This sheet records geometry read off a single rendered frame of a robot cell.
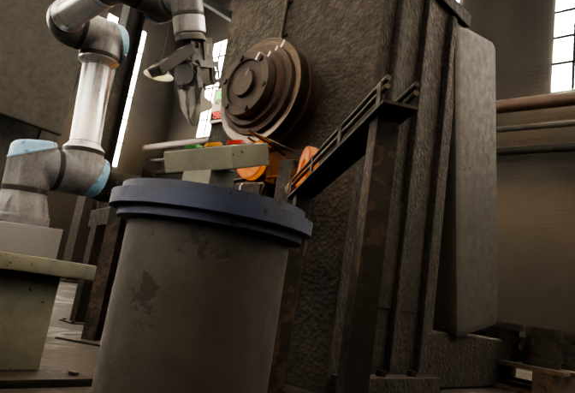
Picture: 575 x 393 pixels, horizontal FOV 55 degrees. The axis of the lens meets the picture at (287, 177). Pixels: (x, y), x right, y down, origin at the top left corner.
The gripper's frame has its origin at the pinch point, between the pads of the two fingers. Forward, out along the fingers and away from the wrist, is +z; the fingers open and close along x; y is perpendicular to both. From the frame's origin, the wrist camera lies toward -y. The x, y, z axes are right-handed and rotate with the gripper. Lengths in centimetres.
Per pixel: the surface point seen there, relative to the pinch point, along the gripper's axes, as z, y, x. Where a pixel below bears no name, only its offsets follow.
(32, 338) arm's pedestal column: 51, -26, 39
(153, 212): 16, -39, -40
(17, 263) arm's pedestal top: 30, -30, 32
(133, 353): 34, -44, -40
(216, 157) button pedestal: 9.2, -5.6, -14.6
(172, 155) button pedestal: 7.8, -5.6, 0.8
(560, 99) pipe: -26, 658, 108
